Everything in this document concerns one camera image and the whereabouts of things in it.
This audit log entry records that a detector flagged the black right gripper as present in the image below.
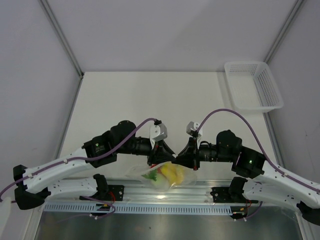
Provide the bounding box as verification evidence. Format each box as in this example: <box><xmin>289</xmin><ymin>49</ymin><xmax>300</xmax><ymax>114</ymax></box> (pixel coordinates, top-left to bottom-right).
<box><xmin>171</xmin><ymin>136</ymin><xmax>234</xmax><ymax>171</ymax></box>

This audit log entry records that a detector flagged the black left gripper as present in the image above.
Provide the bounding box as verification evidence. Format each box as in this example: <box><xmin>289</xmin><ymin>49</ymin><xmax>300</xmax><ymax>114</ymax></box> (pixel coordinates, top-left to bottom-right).
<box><xmin>116</xmin><ymin>137</ymin><xmax>176</xmax><ymax>166</ymax></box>

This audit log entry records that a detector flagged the yellow banana bunch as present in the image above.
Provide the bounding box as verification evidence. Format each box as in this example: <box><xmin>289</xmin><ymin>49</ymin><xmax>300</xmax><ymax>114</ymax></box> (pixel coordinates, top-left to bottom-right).
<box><xmin>160</xmin><ymin>162</ymin><xmax>186</xmax><ymax>186</ymax></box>

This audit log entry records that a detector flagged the clear zip top bag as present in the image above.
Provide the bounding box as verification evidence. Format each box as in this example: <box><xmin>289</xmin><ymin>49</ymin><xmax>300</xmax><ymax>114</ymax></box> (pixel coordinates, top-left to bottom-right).
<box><xmin>125</xmin><ymin>161</ymin><xmax>197</xmax><ymax>192</ymax></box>

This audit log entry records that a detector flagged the white radish with leaves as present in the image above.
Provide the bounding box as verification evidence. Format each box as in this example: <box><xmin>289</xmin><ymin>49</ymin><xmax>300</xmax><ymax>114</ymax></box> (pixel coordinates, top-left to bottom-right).
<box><xmin>142</xmin><ymin>170</ymin><xmax>171</xmax><ymax>191</ymax></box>

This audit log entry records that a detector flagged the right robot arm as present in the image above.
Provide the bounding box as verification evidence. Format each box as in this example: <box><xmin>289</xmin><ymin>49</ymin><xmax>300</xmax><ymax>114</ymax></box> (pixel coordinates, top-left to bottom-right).
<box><xmin>175</xmin><ymin>130</ymin><xmax>320</xmax><ymax>225</ymax></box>

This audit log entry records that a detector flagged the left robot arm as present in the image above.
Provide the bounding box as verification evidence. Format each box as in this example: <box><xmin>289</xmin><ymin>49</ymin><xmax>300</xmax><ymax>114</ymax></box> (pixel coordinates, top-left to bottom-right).
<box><xmin>13</xmin><ymin>120</ymin><xmax>174</xmax><ymax>210</ymax></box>

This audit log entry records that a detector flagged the white perforated plastic basket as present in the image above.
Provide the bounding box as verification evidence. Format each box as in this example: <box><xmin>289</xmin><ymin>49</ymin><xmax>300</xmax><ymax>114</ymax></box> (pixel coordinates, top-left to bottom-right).
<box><xmin>224</xmin><ymin>61</ymin><xmax>284</xmax><ymax>113</ymax></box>

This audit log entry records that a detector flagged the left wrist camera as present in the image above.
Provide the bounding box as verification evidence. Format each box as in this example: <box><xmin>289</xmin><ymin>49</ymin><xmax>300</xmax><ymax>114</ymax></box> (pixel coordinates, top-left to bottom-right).
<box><xmin>149</xmin><ymin>120</ymin><xmax>168</xmax><ymax>149</ymax></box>

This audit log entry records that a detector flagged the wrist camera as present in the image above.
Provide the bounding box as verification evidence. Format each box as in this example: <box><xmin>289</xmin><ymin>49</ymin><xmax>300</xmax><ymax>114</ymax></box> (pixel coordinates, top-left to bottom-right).
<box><xmin>186</xmin><ymin>121</ymin><xmax>203</xmax><ymax>140</ymax></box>
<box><xmin>149</xmin><ymin>120</ymin><xmax>168</xmax><ymax>149</ymax></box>

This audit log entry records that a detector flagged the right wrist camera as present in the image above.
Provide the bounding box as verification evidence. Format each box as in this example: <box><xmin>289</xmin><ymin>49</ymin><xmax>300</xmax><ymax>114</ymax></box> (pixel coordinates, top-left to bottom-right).
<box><xmin>186</xmin><ymin>121</ymin><xmax>203</xmax><ymax>140</ymax></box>

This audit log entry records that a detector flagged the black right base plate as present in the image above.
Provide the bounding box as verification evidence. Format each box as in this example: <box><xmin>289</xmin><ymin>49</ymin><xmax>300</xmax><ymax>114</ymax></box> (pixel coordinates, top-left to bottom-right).
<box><xmin>210</xmin><ymin>187</ymin><xmax>259</xmax><ymax>204</ymax></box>

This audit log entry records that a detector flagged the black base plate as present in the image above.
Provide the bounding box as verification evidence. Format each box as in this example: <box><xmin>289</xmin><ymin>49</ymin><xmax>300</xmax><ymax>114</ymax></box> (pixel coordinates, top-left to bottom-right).
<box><xmin>210</xmin><ymin>187</ymin><xmax>259</xmax><ymax>204</ymax></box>
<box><xmin>90</xmin><ymin>184</ymin><xmax>125</xmax><ymax>202</ymax></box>

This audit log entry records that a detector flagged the aluminium frame rail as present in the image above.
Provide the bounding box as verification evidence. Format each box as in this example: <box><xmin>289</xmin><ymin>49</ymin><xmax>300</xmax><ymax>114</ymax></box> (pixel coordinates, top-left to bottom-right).
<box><xmin>33</xmin><ymin>177</ymin><xmax>307</xmax><ymax>207</ymax></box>

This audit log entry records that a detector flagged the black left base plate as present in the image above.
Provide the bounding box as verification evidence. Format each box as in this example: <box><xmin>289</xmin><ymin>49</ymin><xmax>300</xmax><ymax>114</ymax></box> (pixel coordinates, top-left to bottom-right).
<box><xmin>90</xmin><ymin>184</ymin><xmax>125</xmax><ymax>202</ymax></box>

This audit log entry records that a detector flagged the white slotted cable duct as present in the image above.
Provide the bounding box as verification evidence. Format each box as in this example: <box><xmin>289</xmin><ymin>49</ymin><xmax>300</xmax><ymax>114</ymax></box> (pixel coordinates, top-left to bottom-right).
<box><xmin>43</xmin><ymin>201</ymin><xmax>233</xmax><ymax>216</ymax></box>

